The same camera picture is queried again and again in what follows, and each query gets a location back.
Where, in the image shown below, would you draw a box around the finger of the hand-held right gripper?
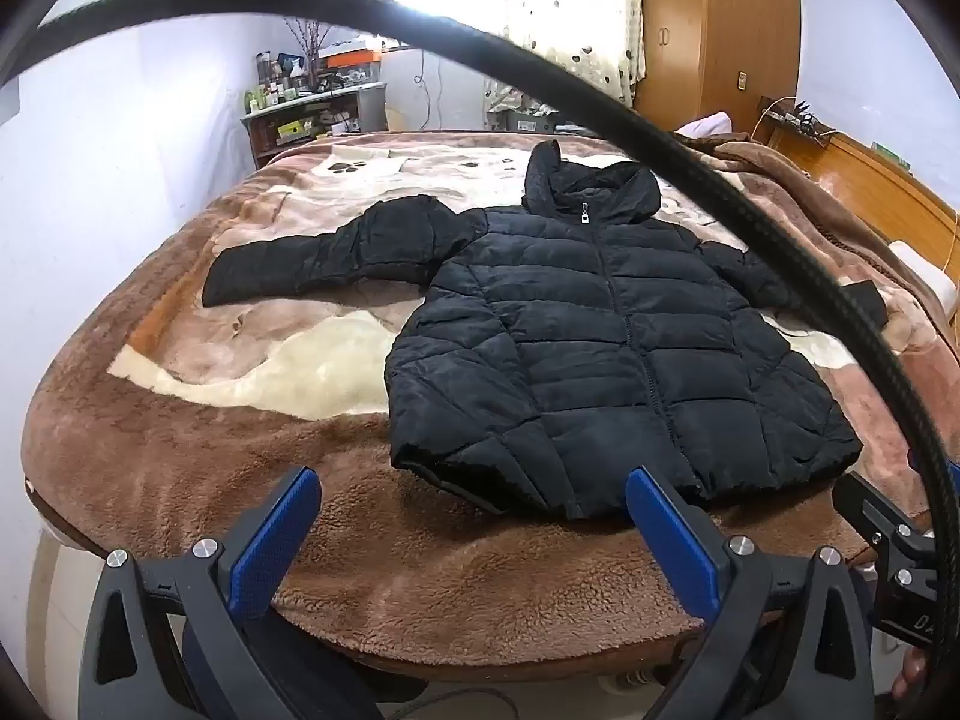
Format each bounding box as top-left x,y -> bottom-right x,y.
831,471 -> 927,565

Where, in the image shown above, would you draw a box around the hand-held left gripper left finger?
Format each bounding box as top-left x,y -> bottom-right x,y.
79,465 -> 410,720

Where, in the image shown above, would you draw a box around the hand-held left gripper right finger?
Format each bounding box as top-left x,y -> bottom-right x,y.
626,465 -> 878,720

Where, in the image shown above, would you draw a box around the black hooded puffer jacket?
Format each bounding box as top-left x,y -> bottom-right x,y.
202,139 -> 890,522

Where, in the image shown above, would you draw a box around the person's right hand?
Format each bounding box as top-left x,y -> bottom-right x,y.
891,649 -> 932,700

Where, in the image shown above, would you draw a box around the brown printed plush blanket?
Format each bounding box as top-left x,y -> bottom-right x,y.
22,127 -> 960,683

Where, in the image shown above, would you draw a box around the wooden headboard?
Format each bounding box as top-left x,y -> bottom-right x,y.
750,116 -> 960,278

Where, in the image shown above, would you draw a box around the power strip with plugs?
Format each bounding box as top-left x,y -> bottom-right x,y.
756,96 -> 835,142

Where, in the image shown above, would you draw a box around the cluttered grey shelf unit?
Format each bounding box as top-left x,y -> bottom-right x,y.
240,81 -> 391,170

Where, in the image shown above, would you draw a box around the grey storage box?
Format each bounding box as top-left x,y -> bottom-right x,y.
487,90 -> 563,134

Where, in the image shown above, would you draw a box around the orange box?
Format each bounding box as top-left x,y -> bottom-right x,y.
319,41 -> 383,70

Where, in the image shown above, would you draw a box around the dry branches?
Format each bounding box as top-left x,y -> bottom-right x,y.
285,15 -> 338,83

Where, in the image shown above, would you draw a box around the wooden wardrobe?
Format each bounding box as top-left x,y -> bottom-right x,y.
634,0 -> 802,137

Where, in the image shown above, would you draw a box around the heart-patterned curtain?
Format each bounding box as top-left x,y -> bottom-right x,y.
484,0 -> 647,112

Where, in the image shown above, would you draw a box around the hanging wall wire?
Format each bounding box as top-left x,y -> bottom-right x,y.
414,49 -> 440,130

